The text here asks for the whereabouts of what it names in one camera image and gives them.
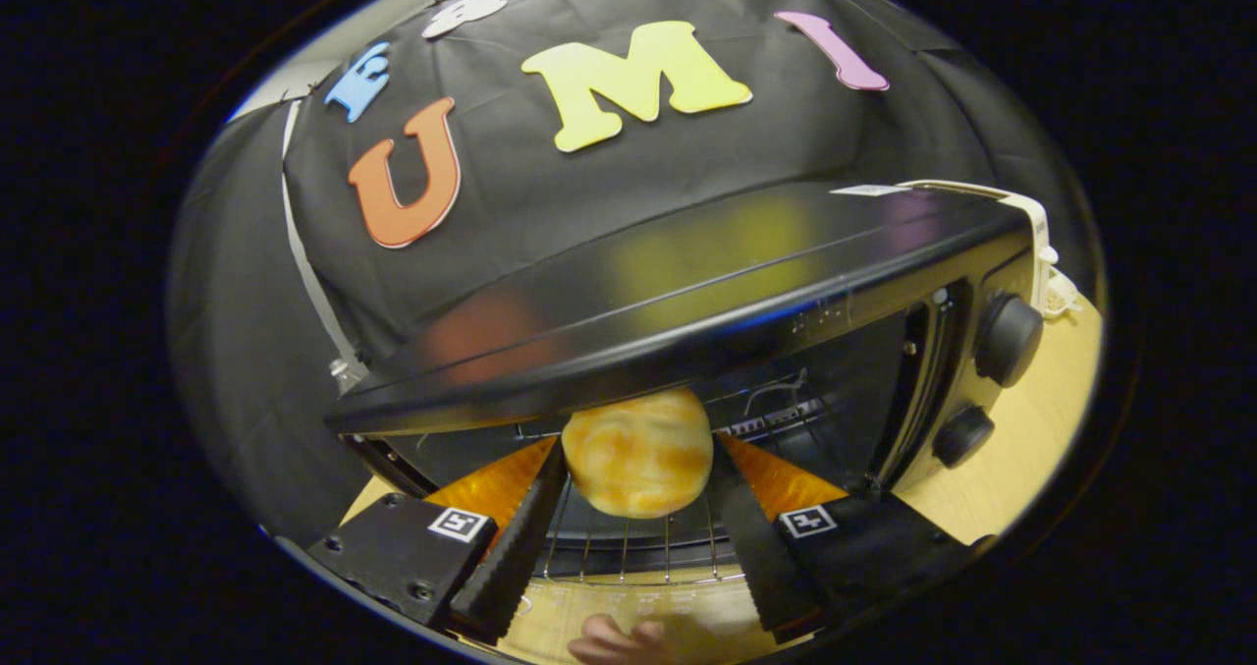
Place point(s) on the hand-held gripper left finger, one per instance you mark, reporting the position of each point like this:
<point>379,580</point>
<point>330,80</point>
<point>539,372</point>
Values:
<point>516,547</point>

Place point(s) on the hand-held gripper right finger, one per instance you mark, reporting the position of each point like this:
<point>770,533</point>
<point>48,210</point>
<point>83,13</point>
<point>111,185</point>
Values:
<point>761,547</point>

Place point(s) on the round golden bun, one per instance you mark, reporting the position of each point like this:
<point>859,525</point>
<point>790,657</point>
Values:
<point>638,454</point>

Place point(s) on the black toaster oven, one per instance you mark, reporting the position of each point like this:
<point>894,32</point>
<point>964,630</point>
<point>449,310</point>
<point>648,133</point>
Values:
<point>687,272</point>

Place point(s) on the white toaster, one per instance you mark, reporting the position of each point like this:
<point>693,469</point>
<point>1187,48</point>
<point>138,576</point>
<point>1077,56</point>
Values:
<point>1021,208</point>

